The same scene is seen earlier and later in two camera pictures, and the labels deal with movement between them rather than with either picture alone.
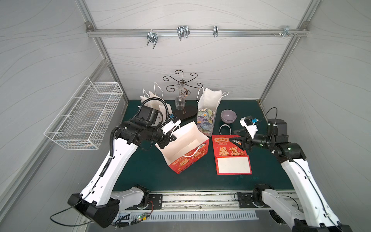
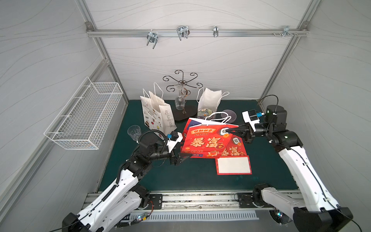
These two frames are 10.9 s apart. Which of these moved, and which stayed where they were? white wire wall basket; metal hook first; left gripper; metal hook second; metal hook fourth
Moved: left gripper
Stayed: white wire wall basket; metal hook first; metal hook second; metal hook fourth
